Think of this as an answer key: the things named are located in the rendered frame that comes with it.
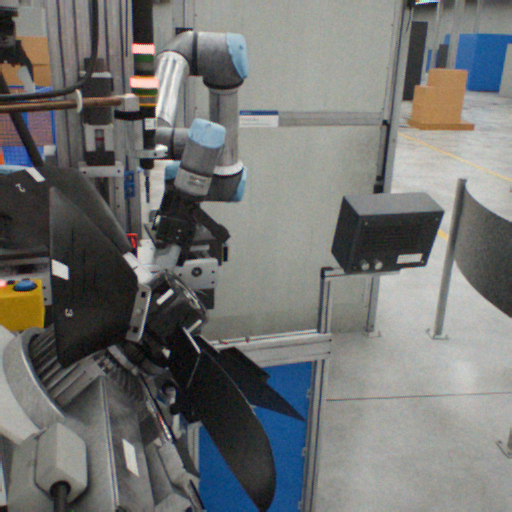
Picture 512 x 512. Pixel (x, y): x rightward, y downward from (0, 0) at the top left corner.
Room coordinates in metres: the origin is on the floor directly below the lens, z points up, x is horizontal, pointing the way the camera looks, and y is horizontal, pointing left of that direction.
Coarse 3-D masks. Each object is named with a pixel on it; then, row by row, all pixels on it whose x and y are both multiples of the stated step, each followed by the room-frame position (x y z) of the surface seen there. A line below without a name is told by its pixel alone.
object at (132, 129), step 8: (120, 96) 0.95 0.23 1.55; (128, 104) 0.94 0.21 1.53; (136, 104) 0.95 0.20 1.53; (120, 112) 0.95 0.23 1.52; (128, 112) 0.94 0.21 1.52; (136, 112) 0.95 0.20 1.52; (144, 112) 0.96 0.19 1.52; (128, 120) 0.95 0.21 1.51; (136, 120) 0.95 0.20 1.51; (128, 128) 0.96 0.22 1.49; (136, 128) 0.95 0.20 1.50; (128, 136) 0.96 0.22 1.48; (136, 136) 0.95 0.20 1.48; (128, 144) 0.96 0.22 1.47; (136, 144) 0.95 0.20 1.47; (128, 152) 0.96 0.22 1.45; (136, 152) 0.96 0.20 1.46; (144, 152) 0.95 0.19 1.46; (152, 152) 0.96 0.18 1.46; (160, 152) 0.97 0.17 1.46
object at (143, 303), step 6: (138, 282) 0.82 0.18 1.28; (144, 288) 0.84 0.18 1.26; (138, 294) 0.82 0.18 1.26; (150, 294) 0.86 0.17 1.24; (138, 300) 0.82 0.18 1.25; (144, 300) 0.84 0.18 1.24; (138, 306) 0.82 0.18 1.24; (144, 306) 0.84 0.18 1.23; (132, 312) 0.80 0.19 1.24; (132, 318) 0.80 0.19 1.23; (138, 318) 0.82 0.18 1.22; (144, 318) 0.84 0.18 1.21; (132, 324) 0.80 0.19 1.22; (138, 324) 0.82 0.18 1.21; (132, 330) 0.80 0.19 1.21; (138, 330) 0.82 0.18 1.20; (126, 336) 0.78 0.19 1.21; (132, 336) 0.80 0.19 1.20; (138, 336) 0.82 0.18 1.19
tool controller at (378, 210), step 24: (408, 192) 1.59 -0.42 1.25; (360, 216) 1.44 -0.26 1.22; (384, 216) 1.46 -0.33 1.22; (408, 216) 1.49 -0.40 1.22; (432, 216) 1.51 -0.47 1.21; (336, 240) 1.55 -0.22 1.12; (360, 240) 1.46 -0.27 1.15; (384, 240) 1.48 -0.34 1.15; (408, 240) 1.51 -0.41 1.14; (432, 240) 1.54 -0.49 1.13; (360, 264) 1.47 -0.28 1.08; (384, 264) 1.51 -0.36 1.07; (408, 264) 1.54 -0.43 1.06
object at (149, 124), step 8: (152, 112) 0.98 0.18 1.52; (144, 120) 0.97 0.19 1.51; (152, 120) 0.98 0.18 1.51; (144, 128) 0.97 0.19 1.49; (152, 128) 0.98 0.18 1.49; (144, 136) 0.97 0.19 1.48; (152, 136) 0.98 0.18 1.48; (144, 144) 0.97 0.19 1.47; (152, 144) 0.98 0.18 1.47; (144, 160) 0.98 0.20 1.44; (152, 160) 0.98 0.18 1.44; (144, 168) 0.98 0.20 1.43; (152, 168) 0.99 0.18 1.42
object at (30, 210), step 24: (48, 168) 1.04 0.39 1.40; (72, 168) 1.09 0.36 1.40; (0, 192) 0.92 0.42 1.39; (48, 192) 0.98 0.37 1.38; (72, 192) 1.01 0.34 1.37; (96, 192) 1.06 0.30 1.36; (24, 216) 0.91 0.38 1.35; (96, 216) 0.99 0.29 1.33; (48, 240) 0.90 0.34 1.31; (120, 240) 0.97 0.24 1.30
